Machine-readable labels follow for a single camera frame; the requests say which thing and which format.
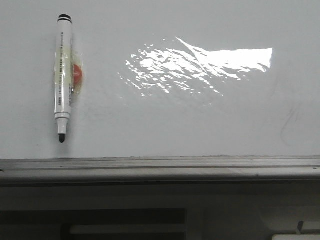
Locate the white black whiteboard marker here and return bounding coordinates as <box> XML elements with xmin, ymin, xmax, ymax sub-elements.
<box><xmin>54</xmin><ymin>14</ymin><xmax>73</xmax><ymax>143</ymax></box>

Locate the grey aluminium whiteboard frame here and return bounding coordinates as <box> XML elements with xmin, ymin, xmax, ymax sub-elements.
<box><xmin>0</xmin><ymin>155</ymin><xmax>320</xmax><ymax>186</ymax></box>

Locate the red magnet under tape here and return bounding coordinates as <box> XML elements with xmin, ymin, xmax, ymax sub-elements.
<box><xmin>73</xmin><ymin>64</ymin><xmax>83</xmax><ymax>85</ymax></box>

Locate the grey cabinet below board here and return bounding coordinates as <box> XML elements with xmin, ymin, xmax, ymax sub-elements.
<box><xmin>0</xmin><ymin>181</ymin><xmax>320</xmax><ymax>240</ymax></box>

